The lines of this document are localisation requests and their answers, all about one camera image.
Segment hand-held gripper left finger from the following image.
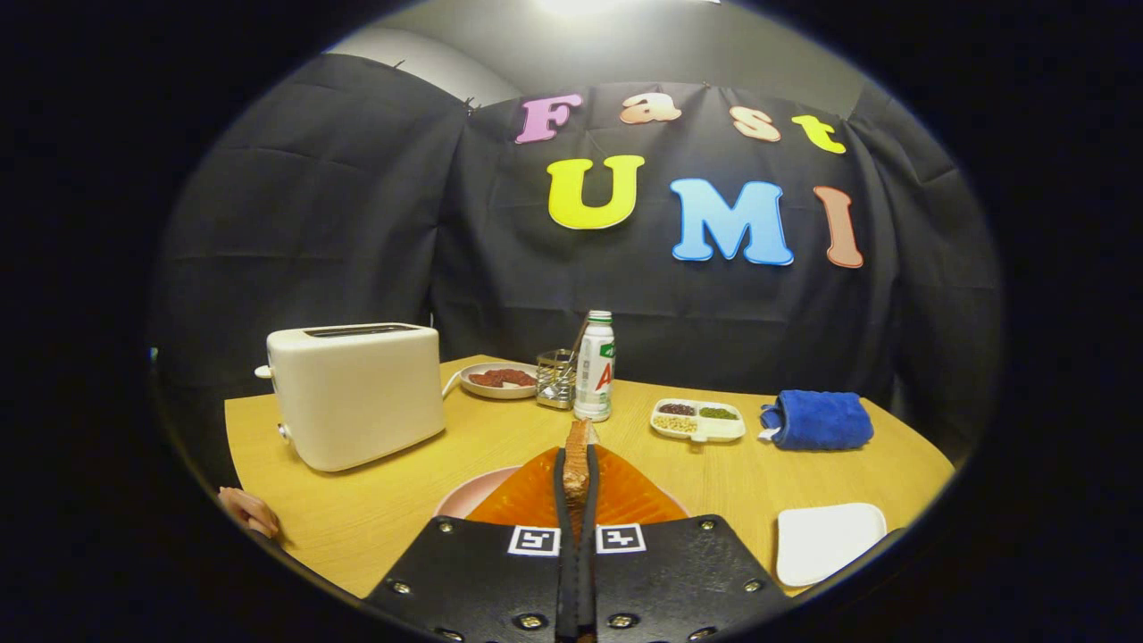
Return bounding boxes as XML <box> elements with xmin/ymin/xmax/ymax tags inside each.
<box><xmin>364</xmin><ymin>447</ymin><xmax>581</xmax><ymax>643</ymax></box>

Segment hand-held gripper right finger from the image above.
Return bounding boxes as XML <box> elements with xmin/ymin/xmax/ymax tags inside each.
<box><xmin>579</xmin><ymin>444</ymin><xmax>796</xmax><ymax>643</ymax></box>

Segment toasted bread slice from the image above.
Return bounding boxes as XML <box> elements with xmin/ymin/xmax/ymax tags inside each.
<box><xmin>563</xmin><ymin>418</ymin><xmax>599</xmax><ymax>546</ymax></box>

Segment pink round plate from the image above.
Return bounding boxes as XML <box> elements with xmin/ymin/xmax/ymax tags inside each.
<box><xmin>434</xmin><ymin>464</ymin><xmax>521</xmax><ymax>521</ymax></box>

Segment clear chopstick holder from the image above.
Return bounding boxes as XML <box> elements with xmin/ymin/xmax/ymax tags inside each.
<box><xmin>536</xmin><ymin>348</ymin><xmax>580</xmax><ymax>411</ymax></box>

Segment round plate under meat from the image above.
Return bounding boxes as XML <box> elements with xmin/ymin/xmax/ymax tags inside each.
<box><xmin>459</xmin><ymin>362</ymin><xmax>539</xmax><ymax>400</ymax></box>

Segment white divided dish with beans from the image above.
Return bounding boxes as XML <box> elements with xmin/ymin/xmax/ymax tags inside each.
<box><xmin>649</xmin><ymin>397</ymin><xmax>747</xmax><ymax>445</ymax></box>

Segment white drink bottle green cap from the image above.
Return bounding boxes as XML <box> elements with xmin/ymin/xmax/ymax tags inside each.
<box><xmin>573</xmin><ymin>310</ymin><xmax>617</xmax><ymax>423</ymax></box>

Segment white square plate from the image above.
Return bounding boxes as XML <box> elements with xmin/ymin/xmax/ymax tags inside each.
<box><xmin>775</xmin><ymin>502</ymin><xmax>889</xmax><ymax>589</ymax></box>

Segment white toaster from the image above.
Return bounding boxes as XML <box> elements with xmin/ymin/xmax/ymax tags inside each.
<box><xmin>254</xmin><ymin>322</ymin><xmax>447</xmax><ymax>472</ymax></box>

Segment blue rolled towel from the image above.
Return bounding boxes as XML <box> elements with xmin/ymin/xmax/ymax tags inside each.
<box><xmin>759</xmin><ymin>389</ymin><xmax>875</xmax><ymax>452</ymax></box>

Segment black backdrop cloth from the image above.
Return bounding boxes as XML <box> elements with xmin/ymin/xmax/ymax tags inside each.
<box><xmin>152</xmin><ymin>52</ymin><xmax>1005</xmax><ymax>488</ymax></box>

